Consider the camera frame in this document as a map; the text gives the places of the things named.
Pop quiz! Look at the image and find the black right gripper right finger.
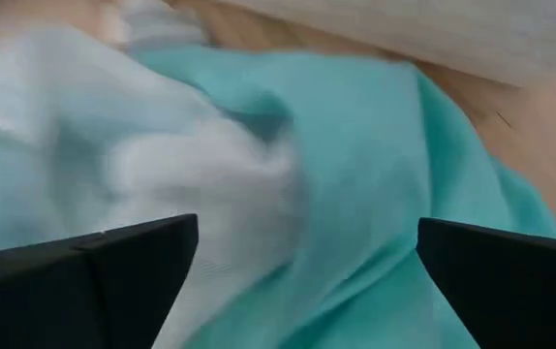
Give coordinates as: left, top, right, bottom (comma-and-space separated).
416, 216, 556, 349

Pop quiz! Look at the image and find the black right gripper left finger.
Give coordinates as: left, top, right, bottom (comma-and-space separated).
0, 213, 200, 349

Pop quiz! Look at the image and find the white cloth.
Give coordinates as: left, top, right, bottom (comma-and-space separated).
0, 0, 308, 349

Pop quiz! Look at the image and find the teal cloth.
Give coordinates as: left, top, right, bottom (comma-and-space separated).
132, 46, 556, 349

